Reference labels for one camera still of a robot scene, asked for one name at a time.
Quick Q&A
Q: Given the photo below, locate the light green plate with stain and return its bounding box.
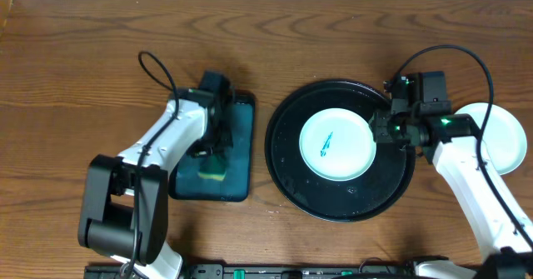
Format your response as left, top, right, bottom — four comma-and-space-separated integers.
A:
299, 108, 376, 182

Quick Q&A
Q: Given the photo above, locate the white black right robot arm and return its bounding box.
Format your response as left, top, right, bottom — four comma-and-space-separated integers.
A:
370, 100, 532, 278

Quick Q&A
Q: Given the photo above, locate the rectangular black water tray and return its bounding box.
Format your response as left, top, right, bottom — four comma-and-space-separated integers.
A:
168, 91, 255, 202

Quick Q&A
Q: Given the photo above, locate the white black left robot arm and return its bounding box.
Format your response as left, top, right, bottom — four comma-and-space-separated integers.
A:
77, 89, 235, 278

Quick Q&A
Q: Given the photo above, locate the green yellow sponge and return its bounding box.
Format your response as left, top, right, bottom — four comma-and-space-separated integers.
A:
197, 154, 227, 182

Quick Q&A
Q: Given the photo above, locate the round black tray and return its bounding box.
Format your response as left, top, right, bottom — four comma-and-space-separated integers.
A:
265, 79, 416, 222

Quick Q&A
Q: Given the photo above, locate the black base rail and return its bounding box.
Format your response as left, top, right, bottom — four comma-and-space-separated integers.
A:
83, 262, 459, 279

